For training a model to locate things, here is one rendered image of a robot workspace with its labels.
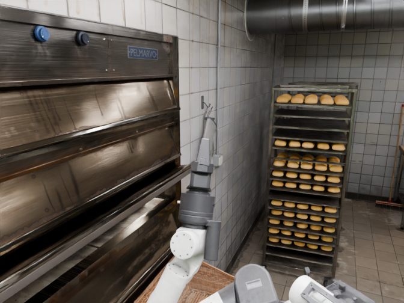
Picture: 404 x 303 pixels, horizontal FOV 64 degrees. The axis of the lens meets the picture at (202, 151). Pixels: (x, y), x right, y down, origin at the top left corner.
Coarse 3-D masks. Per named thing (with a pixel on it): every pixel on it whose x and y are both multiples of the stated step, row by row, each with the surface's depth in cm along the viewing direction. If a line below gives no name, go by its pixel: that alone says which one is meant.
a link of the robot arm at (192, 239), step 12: (180, 216) 79; (192, 216) 78; (204, 216) 78; (180, 228) 79; (192, 228) 78; (204, 228) 80; (216, 228) 78; (180, 240) 76; (192, 240) 74; (204, 240) 80; (216, 240) 78; (180, 252) 75; (192, 252) 74; (204, 252) 78; (216, 252) 78
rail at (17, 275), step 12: (168, 180) 151; (144, 192) 134; (132, 204) 125; (108, 216) 113; (96, 228) 107; (72, 240) 98; (48, 252) 91; (60, 252) 93; (36, 264) 86; (12, 276) 80; (24, 276) 83; (0, 288) 77
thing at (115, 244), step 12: (168, 204) 184; (144, 216) 169; (156, 216) 173; (132, 228) 157; (144, 228) 163; (108, 240) 146; (120, 240) 146; (96, 252) 136; (108, 252) 137; (84, 264) 128; (96, 264) 131; (60, 276) 121; (72, 276) 121; (84, 276) 125; (48, 288) 115; (60, 288) 115; (72, 288) 120; (36, 300) 109; (48, 300) 110
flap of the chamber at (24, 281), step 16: (160, 176) 165; (128, 192) 145; (160, 192) 143; (96, 208) 130; (112, 208) 127; (64, 224) 118; (80, 224) 115; (112, 224) 114; (32, 240) 107; (48, 240) 105; (64, 240) 102; (80, 240) 101; (16, 256) 97; (32, 256) 95; (64, 256) 95; (0, 272) 88; (32, 272) 85; (16, 288) 81
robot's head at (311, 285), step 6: (312, 282) 64; (306, 288) 64; (312, 288) 63; (318, 288) 62; (306, 294) 63; (324, 294) 61; (330, 294) 60; (306, 300) 62; (312, 300) 61; (330, 300) 60; (336, 300) 59
